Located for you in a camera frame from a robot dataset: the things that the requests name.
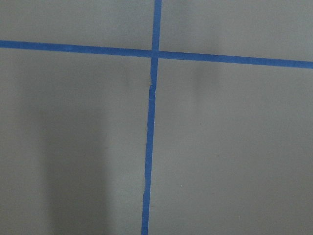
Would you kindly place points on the blue tape strip crosswise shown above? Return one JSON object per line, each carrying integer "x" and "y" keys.
{"x": 162, "y": 54}

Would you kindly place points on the blue tape strip lengthwise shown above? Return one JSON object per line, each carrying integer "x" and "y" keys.
{"x": 151, "y": 118}

